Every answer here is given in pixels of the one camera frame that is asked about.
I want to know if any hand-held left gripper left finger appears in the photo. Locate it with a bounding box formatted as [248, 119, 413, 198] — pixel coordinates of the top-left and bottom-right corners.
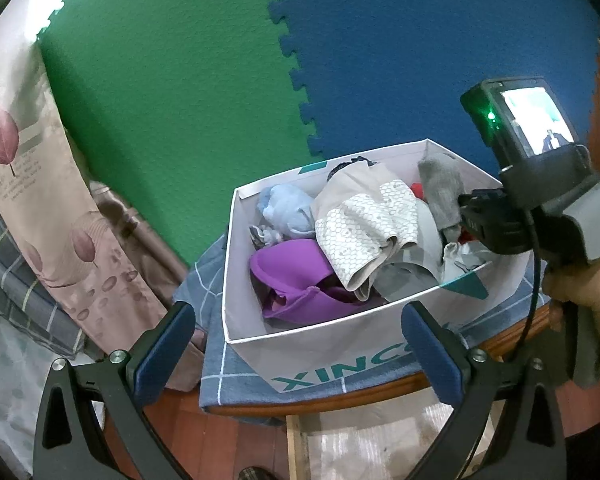
[32, 301, 197, 480]

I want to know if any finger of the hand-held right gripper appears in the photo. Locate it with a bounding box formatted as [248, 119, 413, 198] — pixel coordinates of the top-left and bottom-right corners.
[457, 187, 536, 256]

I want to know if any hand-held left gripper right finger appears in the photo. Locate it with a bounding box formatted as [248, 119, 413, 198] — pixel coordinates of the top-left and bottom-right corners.
[401, 301, 566, 480]

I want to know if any white blue underwear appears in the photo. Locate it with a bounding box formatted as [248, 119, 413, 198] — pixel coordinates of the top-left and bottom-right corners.
[440, 241, 488, 286]

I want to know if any white XINCCI shoe bag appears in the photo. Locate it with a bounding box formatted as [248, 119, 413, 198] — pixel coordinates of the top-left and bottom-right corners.
[221, 139, 548, 395]

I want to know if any beige hexagon print underwear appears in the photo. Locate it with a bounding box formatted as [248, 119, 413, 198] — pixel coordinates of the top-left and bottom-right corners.
[310, 162, 448, 303]

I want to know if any purple underwear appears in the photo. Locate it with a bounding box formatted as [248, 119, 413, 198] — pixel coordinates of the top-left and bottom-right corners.
[249, 238, 388, 322]

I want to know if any pale grey marked underwear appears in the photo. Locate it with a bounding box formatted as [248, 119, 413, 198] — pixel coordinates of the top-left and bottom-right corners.
[249, 224, 283, 250]

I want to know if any dark blue floral underwear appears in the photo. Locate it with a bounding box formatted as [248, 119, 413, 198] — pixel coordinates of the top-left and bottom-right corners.
[326, 156, 376, 181]

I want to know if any light blue underwear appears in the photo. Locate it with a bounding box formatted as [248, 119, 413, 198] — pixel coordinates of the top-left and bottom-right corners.
[256, 183, 317, 240]

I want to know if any person's right hand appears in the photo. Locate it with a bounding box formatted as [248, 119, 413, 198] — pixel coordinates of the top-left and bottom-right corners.
[541, 247, 600, 376]

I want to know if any blue plaid cloth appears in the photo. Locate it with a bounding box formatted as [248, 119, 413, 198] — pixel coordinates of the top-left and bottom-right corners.
[175, 240, 551, 413]

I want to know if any brown wooden nightstand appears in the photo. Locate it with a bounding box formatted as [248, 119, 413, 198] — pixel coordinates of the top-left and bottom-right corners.
[212, 300, 600, 441]

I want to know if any plaid slipper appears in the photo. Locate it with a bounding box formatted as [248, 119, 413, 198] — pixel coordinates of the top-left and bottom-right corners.
[237, 465, 277, 480]

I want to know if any grey plaid bedding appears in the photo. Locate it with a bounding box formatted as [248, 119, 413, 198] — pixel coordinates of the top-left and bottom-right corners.
[0, 172, 86, 361]

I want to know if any blue foam mat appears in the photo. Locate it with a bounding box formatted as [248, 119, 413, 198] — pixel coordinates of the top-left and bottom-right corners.
[255, 0, 600, 181]

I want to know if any pink leaf-print curtain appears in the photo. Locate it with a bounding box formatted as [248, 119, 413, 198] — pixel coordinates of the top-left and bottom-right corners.
[0, 25, 206, 391]

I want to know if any green foam mat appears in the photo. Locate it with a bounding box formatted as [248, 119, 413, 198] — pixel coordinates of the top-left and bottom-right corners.
[35, 0, 321, 271]

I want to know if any thin black cable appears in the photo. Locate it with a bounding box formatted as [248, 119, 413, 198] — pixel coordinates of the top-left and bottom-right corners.
[467, 207, 538, 480]

